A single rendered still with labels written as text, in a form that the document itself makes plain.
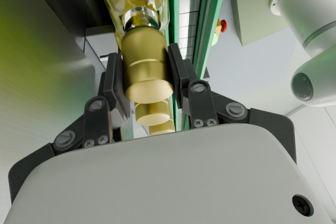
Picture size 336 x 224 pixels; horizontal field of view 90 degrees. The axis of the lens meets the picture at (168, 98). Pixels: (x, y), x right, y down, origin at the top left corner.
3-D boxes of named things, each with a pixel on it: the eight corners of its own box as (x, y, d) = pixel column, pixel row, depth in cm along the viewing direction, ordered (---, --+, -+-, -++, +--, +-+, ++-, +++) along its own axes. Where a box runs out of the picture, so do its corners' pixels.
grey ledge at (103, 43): (86, 10, 44) (84, 42, 39) (119, 5, 44) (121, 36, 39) (146, 122, 129) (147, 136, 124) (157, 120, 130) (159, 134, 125)
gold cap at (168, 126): (143, 100, 22) (147, 133, 20) (170, 96, 22) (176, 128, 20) (147, 110, 25) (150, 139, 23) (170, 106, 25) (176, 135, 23)
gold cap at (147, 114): (128, 76, 17) (131, 117, 15) (163, 71, 17) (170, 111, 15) (135, 93, 20) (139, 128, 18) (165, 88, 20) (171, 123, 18)
